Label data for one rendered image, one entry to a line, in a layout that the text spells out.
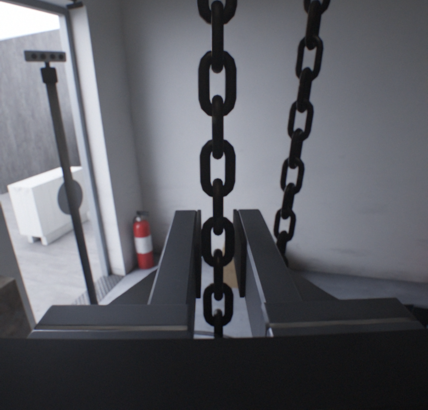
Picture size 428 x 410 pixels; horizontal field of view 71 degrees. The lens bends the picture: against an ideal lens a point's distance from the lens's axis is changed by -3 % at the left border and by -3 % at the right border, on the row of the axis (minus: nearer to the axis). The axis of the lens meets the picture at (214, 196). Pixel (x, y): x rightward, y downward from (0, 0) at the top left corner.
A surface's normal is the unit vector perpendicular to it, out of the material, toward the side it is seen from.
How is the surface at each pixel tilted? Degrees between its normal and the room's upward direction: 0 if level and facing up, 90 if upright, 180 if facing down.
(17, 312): 90
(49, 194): 90
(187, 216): 3
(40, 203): 90
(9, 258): 90
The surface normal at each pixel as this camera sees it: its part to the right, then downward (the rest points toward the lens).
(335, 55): -0.29, 0.32
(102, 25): 0.96, 0.06
